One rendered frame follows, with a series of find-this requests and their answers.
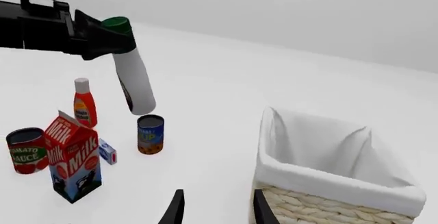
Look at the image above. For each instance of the red ketchup bottle white cap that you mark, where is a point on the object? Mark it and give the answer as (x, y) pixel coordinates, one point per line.
(85, 105)

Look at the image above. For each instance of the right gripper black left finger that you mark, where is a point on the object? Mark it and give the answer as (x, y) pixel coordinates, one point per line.
(177, 209)

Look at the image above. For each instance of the red tomato sauce can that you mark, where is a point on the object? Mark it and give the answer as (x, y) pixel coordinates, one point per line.
(28, 154)

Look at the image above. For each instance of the wicker basket with white liner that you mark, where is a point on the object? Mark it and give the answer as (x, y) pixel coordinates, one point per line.
(328, 162)

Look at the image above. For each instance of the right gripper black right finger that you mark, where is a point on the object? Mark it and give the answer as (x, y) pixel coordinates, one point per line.
(262, 211)

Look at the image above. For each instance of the white salad dressing bottle green cap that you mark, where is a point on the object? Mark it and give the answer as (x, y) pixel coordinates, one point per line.
(134, 80)

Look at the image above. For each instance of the red and blue milk carton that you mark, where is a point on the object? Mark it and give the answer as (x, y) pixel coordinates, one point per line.
(73, 162)

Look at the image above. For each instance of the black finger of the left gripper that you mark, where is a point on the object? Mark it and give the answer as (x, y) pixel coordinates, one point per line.
(102, 41)

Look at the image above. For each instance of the blue and orange soup can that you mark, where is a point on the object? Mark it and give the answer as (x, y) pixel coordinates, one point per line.
(151, 136)

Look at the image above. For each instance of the small blue and white box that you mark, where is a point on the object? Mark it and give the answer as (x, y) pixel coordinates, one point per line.
(108, 152)

